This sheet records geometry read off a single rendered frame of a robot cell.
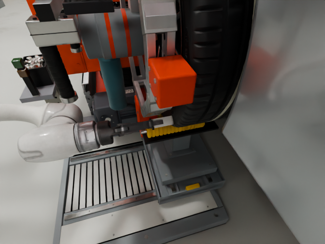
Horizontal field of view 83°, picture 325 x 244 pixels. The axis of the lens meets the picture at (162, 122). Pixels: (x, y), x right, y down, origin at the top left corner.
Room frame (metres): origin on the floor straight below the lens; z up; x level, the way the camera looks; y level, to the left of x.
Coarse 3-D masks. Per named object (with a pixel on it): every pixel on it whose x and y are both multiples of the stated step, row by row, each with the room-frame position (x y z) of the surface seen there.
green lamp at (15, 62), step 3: (12, 60) 0.85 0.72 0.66; (15, 60) 0.85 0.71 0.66; (18, 60) 0.85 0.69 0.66; (21, 60) 0.86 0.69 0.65; (12, 63) 0.83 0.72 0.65; (15, 63) 0.84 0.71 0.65; (18, 63) 0.84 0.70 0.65; (21, 63) 0.85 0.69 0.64; (24, 63) 0.87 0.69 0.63; (15, 66) 0.84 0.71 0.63; (18, 66) 0.84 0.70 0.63; (21, 66) 0.84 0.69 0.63
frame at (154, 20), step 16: (144, 0) 0.39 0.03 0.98; (160, 0) 0.40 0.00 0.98; (144, 16) 0.38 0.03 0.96; (160, 16) 0.38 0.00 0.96; (176, 16) 0.39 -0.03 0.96; (144, 32) 0.37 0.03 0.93; (160, 32) 0.38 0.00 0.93; (144, 48) 0.40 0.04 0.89; (144, 80) 0.73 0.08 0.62; (144, 112) 0.49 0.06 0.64; (160, 112) 0.46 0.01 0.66
